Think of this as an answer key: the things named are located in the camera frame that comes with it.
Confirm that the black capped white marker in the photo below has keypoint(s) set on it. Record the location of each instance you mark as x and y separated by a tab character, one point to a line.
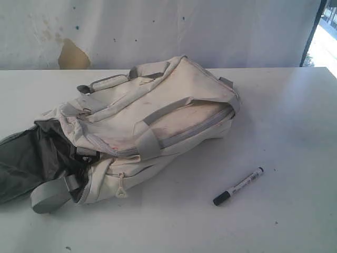
227	194

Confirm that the white canvas backpack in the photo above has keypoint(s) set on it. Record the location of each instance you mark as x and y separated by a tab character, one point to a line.
121	131

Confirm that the black window frame post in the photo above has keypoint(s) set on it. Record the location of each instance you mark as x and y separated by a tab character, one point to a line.
313	29

